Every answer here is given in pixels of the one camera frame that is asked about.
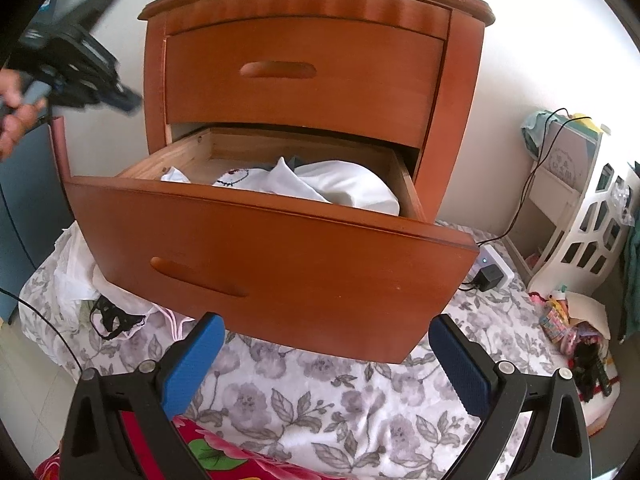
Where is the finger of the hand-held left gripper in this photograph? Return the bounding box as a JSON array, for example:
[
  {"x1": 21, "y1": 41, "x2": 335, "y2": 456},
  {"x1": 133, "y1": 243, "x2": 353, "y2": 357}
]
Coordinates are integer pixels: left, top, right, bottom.
[
  {"x1": 100, "y1": 82, "x2": 142, "y2": 117},
  {"x1": 67, "y1": 0, "x2": 121, "y2": 36}
]

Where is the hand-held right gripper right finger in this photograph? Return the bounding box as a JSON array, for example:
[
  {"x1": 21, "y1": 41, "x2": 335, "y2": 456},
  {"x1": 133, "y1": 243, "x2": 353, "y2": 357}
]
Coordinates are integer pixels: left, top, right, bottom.
[{"x1": 428, "y1": 313, "x2": 592, "y2": 480}]

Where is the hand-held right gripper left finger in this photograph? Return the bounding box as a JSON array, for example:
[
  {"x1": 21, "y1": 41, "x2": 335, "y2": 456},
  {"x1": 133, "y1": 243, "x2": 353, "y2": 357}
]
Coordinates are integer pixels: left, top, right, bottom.
[{"x1": 59, "y1": 311, "x2": 226, "y2": 480}]

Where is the pale pink cloth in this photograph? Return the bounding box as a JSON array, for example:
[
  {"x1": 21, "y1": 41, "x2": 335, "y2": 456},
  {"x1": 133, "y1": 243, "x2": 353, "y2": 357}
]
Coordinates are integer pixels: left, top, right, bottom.
[{"x1": 120, "y1": 305, "x2": 196, "y2": 343}]

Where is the black lace underwear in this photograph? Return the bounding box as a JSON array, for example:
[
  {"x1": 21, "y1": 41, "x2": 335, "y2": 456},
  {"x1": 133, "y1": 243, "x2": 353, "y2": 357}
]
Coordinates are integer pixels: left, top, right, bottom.
[{"x1": 90, "y1": 296, "x2": 151, "y2": 345}]

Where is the wooden drawer with dent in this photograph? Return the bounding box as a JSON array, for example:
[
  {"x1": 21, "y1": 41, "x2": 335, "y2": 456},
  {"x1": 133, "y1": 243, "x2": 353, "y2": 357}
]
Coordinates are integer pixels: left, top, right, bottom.
[{"x1": 65, "y1": 127, "x2": 480, "y2": 365}]

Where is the thin white garment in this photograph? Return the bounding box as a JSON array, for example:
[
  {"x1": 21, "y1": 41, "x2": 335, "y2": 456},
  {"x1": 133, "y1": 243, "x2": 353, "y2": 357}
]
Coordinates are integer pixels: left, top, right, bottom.
[{"x1": 52, "y1": 222, "x2": 126, "y2": 311}]

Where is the large white shirt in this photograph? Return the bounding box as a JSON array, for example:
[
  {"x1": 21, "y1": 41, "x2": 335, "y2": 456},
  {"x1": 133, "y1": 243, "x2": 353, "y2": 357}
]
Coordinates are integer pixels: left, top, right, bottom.
[{"x1": 270, "y1": 157, "x2": 401, "y2": 211}]

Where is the person's left hand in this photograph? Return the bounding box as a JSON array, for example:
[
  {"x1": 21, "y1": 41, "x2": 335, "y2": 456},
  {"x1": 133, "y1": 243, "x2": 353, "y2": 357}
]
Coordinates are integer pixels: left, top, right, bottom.
[{"x1": 0, "y1": 71, "x2": 46, "y2": 161}]

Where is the pink foam tube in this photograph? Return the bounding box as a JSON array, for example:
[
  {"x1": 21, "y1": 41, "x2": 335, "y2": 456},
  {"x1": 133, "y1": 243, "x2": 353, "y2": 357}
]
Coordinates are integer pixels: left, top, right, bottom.
[{"x1": 47, "y1": 116, "x2": 76, "y2": 221}]

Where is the red floral quilt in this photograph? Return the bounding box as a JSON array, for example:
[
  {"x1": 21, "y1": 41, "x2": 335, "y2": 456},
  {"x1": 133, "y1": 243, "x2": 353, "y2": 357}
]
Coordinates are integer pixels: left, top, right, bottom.
[{"x1": 35, "y1": 412, "x2": 241, "y2": 480}]

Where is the colourful cube toy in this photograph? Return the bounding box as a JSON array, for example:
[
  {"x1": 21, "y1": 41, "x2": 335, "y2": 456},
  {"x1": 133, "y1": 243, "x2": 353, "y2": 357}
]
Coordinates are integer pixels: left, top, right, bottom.
[{"x1": 540, "y1": 305, "x2": 571, "y2": 343}]

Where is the white power strip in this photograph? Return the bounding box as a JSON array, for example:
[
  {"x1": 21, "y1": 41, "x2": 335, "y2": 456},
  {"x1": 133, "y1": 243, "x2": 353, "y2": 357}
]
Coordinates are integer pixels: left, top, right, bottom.
[{"x1": 472, "y1": 245, "x2": 513, "y2": 291}]

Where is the grey floral blanket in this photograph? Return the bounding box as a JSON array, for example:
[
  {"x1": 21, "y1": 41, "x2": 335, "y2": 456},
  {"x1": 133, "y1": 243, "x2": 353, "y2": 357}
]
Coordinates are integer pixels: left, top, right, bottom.
[{"x1": 20, "y1": 220, "x2": 591, "y2": 480}]

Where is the black fuzzy toy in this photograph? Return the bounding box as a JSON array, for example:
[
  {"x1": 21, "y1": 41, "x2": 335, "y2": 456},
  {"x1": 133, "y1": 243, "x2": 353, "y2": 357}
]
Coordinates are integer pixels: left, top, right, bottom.
[{"x1": 572, "y1": 340, "x2": 608, "y2": 401}]

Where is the white paper sheet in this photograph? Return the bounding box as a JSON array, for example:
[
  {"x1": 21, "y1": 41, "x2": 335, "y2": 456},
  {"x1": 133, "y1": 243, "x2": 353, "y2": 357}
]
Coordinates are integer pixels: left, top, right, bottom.
[{"x1": 565, "y1": 294, "x2": 612, "y2": 341}]

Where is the black remote control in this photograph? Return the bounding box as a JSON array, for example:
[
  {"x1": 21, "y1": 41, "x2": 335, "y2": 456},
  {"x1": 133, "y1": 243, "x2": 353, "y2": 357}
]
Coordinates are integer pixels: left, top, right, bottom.
[{"x1": 595, "y1": 360, "x2": 613, "y2": 396}]

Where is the white lattice rack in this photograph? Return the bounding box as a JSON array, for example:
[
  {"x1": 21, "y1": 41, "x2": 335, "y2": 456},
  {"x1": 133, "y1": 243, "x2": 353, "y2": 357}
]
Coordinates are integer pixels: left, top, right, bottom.
[{"x1": 507, "y1": 125, "x2": 632, "y2": 288}]

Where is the dark blue panel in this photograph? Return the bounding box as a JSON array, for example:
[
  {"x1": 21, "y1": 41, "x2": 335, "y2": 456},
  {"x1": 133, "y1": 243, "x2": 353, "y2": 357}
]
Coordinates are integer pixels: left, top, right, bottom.
[{"x1": 0, "y1": 160, "x2": 66, "y2": 321}]

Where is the teal jacket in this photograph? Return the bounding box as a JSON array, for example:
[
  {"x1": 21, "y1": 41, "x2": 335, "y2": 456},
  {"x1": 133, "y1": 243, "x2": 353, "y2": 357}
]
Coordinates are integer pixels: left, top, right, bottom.
[{"x1": 620, "y1": 160, "x2": 640, "y2": 343}]

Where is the plain wooden drawer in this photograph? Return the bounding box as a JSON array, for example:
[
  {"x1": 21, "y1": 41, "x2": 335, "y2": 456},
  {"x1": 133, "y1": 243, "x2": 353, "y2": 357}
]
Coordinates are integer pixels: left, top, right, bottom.
[{"x1": 164, "y1": 17, "x2": 448, "y2": 148}]

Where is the clear plastic wrap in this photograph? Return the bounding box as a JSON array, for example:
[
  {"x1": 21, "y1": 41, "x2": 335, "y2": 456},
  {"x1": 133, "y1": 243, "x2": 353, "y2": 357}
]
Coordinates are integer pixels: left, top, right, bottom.
[{"x1": 612, "y1": 180, "x2": 636, "y2": 226}]

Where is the pale cardboard box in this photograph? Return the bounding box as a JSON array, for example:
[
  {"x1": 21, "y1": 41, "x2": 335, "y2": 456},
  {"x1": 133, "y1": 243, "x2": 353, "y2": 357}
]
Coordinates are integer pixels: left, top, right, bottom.
[{"x1": 542, "y1": 120, "x2": 601, "y2": 176}]

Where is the green cloth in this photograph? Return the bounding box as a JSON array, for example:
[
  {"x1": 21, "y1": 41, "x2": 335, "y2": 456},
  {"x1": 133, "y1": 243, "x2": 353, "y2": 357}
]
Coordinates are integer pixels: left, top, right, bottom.
[{"x1": 522, "y1": 110, "x2": 561, "y2": 153}]

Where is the wooden nightstand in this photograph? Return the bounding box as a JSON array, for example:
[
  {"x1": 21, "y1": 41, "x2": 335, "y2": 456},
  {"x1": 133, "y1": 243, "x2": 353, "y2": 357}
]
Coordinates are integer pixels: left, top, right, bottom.
[{"x1": 138, "y1": 0, "x2": 496, "y2": 281}]

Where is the thin black floor cable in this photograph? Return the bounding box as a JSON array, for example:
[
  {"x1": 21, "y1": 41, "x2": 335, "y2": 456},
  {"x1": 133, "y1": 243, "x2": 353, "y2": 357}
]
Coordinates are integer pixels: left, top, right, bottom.
[{"x1": 0, "y1": 287, "x2": 83, "y2": 386}]

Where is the black charger cable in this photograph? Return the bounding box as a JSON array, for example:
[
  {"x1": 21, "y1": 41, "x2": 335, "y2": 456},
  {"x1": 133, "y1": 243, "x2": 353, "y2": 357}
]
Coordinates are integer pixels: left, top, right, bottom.
[{"x1": 460, "y1": 107, "x2": 571, "y2": 291}]

